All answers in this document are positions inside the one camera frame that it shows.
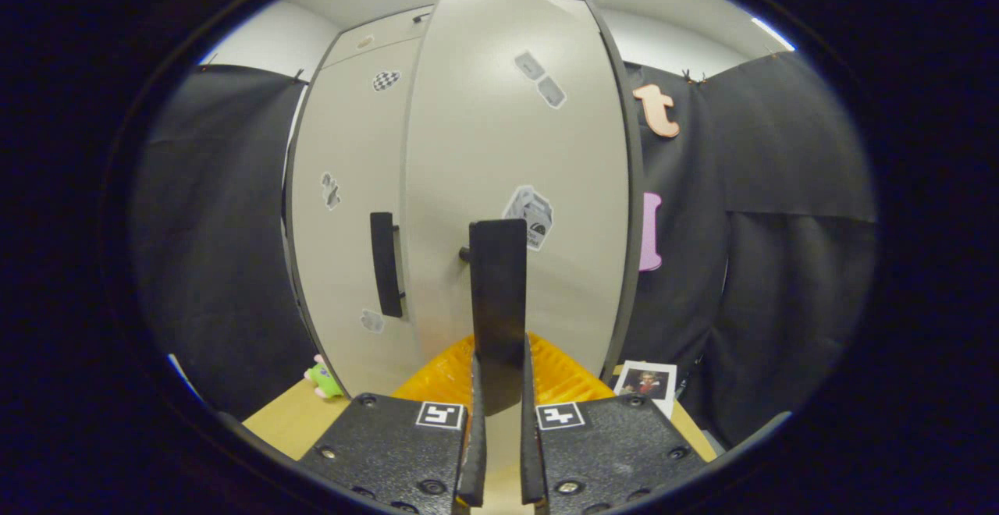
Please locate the black backdrop cloth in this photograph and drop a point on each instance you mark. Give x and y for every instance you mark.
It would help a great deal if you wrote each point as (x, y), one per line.
(780, 304)

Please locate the grey double-door shoe cabinet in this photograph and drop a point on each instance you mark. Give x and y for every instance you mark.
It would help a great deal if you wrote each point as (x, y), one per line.
(635, 211)

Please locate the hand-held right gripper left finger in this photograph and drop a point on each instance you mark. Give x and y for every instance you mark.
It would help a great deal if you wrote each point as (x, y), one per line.
(476, 460)

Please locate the grey door with checkered sticker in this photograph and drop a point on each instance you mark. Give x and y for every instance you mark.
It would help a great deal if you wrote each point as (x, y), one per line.
(351, 148)

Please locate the white book with portrait cover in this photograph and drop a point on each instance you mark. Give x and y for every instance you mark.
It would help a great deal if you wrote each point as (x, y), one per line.
(646, 382)

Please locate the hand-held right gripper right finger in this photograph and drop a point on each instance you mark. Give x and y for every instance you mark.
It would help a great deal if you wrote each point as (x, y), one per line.
(531, 460)

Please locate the green pink plush star toy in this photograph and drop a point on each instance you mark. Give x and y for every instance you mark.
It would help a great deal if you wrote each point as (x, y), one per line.
(324, 381)

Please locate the grey cabinet drawer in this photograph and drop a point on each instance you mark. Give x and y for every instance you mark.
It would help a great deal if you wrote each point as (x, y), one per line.
(375, 39)

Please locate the grey door with square stickers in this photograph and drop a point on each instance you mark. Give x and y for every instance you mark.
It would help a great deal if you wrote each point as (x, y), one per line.
(468, 148)

